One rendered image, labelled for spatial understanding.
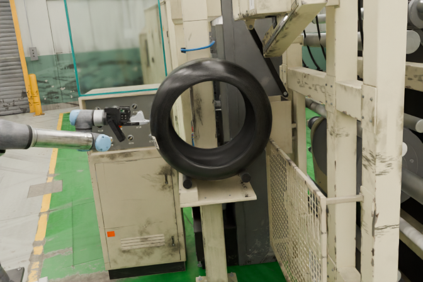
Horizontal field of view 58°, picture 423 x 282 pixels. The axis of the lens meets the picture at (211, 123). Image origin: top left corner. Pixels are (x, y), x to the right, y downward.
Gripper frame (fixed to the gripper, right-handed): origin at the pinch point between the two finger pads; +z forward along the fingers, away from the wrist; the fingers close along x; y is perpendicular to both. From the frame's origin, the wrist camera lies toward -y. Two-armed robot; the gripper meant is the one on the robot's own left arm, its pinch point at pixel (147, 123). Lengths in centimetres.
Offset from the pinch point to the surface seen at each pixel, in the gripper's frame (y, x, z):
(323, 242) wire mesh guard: -29, -61, 66
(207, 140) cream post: -16.1, 26.5, 31.1
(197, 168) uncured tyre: -18.5, -12.3, 23.6
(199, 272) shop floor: -117, 52, 31
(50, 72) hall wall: -67, 831, -309
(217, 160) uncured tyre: -23.1, 13.3, 35.7
